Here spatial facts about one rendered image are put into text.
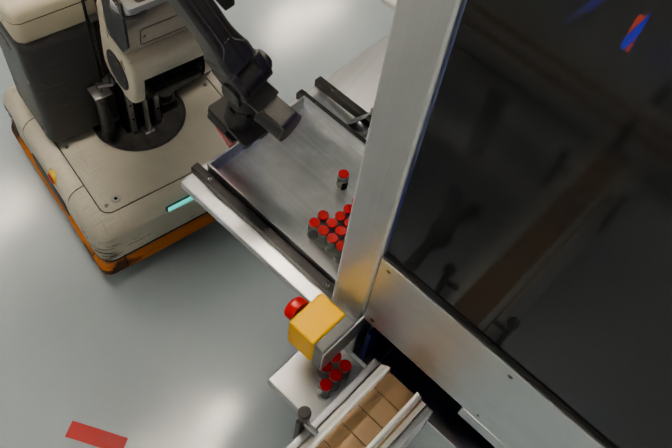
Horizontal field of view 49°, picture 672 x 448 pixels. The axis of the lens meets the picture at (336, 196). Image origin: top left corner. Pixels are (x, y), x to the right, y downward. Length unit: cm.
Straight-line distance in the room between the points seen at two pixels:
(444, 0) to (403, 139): 19
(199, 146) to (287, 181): 84
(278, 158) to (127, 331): 97
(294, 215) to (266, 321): 90
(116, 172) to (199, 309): 47
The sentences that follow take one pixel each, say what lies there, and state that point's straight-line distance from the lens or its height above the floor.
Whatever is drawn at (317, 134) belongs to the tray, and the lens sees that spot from 151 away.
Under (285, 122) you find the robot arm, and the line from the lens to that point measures 122.
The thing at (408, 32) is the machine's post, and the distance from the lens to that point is 71.
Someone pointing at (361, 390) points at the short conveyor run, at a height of 97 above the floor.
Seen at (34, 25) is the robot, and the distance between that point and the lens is 196.
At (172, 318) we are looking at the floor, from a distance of 227.
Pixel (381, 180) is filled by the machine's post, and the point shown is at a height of 135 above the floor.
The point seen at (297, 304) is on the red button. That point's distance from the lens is 116.
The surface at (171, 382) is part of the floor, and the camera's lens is 220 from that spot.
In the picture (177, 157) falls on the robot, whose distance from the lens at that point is 223.
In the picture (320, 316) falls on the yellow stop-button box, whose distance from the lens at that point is 113.
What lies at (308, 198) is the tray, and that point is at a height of 88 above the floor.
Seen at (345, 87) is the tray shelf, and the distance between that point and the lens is 161.
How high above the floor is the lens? 206
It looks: 55 degrees down
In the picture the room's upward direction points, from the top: 10 degrees clockwise
